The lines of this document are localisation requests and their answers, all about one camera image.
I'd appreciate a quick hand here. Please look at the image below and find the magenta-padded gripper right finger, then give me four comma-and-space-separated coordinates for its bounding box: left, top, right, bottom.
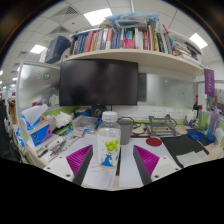
132, 144, 183, 187

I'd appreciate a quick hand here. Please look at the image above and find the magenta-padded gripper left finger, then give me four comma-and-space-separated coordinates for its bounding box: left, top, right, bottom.
43, 144, 94, 187

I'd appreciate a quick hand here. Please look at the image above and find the purple translucent water bottle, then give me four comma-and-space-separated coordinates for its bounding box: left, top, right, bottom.
206, 106, 222, 143

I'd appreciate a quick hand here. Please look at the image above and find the flat round red coaster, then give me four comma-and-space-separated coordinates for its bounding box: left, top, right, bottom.
145, 136, 163, 148

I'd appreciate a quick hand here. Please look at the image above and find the white folded cloth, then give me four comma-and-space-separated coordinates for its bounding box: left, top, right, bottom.
175, 150, 208, 168

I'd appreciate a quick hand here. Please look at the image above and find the grey metal laptop stand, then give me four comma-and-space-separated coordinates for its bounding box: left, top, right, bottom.
146, 114, 182, 138

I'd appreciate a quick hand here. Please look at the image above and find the blue and white tissue box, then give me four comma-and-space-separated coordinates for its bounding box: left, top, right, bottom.
19, 103, 58, 148

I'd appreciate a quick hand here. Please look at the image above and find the white crumpled tissue pile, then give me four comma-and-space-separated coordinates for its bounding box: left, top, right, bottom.
54, 111, 74, 129

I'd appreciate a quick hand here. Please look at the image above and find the grey cup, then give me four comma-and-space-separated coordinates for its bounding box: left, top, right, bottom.
117, 118, 134, 146

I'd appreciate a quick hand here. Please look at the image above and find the white ceramic jar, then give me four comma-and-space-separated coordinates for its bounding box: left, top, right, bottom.
185, 109, 198, 125

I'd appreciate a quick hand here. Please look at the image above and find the dark wine bottle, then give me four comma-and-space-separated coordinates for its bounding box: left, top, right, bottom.
193, 94, 200, 119

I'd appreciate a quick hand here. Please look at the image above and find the black computer monitor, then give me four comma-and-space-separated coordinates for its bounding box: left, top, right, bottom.
58, 58, 140, 118

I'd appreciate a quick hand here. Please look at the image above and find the purple hanging banner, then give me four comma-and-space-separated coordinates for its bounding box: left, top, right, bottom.
203, 68, 216, 98

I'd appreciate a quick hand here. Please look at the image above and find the black cable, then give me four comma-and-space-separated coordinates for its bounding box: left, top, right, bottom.
121, 116, 149, 137

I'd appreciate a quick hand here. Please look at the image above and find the coiled blue cable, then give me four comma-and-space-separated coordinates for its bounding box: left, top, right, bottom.
186, 129, 205, 141

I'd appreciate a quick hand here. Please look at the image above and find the white wall socket strip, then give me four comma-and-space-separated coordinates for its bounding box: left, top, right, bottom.
151, 107, 184, 119

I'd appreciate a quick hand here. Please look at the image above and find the wall shelf with books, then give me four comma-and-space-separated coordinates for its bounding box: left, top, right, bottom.
43, 12, 205, 78

